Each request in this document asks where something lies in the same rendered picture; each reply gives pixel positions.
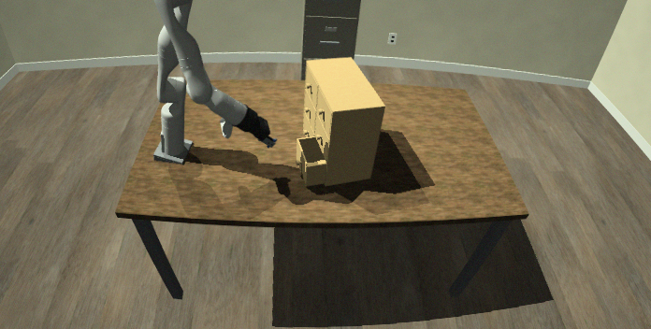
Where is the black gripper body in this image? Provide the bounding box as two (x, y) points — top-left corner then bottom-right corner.
(220, 99), (270, 141)

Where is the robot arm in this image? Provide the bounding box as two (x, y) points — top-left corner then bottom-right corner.
(154, 0), (235, 156)

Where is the tan wooden chest of drawers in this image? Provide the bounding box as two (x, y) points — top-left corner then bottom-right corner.
(306, 57), (385, 186)

